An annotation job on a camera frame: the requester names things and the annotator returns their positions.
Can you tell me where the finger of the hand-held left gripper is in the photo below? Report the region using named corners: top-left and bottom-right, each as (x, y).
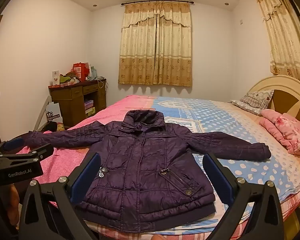
top-left (0, 144), bottom-right (55, 167)
top-left (0, 136), bottom-right (26, 155)

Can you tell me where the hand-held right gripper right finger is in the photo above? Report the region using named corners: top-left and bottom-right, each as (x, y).
top-left (202, 153), bottom-right (284, 240)

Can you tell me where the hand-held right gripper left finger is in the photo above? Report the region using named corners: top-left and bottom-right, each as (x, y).
top-left (18, 152), bottom-right (102, 240)

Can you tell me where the purple quilted jacket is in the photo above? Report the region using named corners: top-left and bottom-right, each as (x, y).
top-left (24, 109), bottom-right (271, 232)

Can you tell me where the person's left hand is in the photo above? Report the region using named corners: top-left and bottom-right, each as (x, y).
top-left (0, 186), bottom-right (21, 233)

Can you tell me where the black bag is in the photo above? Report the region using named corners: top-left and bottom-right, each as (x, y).
top-left (43, 121), bottom-right (58, 132)

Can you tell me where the white leaning board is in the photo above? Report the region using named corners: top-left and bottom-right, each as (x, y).
top-left (34, 95), bottom-right (52, 130)

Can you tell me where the white printed paper bag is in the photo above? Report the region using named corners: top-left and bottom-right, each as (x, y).
top-left (45, 102), bottom-right (63, 124)

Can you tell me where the brown wooden desk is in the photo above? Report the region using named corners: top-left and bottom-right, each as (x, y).
top-left (48, 78), bottom-right (107, 128)

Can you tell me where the blue dotted bed sheet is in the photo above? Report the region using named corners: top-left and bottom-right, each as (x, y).
top-left (130, 96), bottom-right (300, 230)

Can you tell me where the pink textured blanket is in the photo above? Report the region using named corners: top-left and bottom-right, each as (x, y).
top-left (15, 95), bottom-right (157, 188)

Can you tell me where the white carton box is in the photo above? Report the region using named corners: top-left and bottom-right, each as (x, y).
top-left (51, 70), bottom-right (61, 85)

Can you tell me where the green soft item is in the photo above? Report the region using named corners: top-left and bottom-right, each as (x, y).
top-left (60, 74), bottom-right (76, 84)

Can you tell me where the folded pink floral quilt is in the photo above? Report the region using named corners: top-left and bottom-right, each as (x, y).
top-left (258, 109), bottom-right (300, 155)

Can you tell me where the patterned pillow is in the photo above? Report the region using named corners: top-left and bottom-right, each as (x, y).
top-left (230, 89), bottom-right (275, 116)

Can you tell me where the red bag on desk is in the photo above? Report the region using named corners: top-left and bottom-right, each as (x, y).
top-left (73, 62), bottom-right (91, 82)

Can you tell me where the cream wooden bed headboard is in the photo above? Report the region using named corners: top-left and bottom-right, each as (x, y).
top-left (246, 74), bottom-right (300, 140)

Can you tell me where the beige patterned curtain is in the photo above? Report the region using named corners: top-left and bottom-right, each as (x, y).
top-left (118, 3), bottom-right (157, 86)
top-left (154, 3), bottom-right (193, 87)
top-left (251, 0), bottom-right (300, 88)

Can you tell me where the dark curtain rod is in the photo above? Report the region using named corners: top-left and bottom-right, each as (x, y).
top-left (121, 1), bottom-right (194, 6)

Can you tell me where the white cable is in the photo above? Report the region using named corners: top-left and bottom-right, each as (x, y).
top-left (95, 78), bottom-right (107, 94)

